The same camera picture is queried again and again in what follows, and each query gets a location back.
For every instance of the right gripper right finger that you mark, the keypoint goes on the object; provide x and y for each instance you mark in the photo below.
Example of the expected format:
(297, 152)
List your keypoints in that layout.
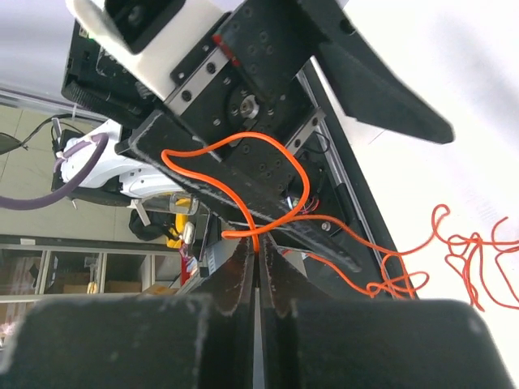
(327, 343)

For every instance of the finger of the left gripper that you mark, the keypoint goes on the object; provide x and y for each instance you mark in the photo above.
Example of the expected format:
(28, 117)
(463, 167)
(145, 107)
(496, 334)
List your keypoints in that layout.
(235, 166)
(362, 83)

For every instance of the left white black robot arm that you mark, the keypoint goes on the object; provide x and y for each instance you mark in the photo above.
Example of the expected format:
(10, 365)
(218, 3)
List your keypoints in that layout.
(265, 42)

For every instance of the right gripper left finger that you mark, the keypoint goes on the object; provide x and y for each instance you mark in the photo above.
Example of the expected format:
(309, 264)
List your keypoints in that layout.
(198, 339)

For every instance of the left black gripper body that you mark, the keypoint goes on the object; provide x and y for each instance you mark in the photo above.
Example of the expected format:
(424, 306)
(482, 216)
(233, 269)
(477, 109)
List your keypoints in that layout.
(209, 95)

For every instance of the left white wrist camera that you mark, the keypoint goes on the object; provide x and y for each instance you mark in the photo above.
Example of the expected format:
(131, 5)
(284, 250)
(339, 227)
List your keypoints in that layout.
(152, 64)

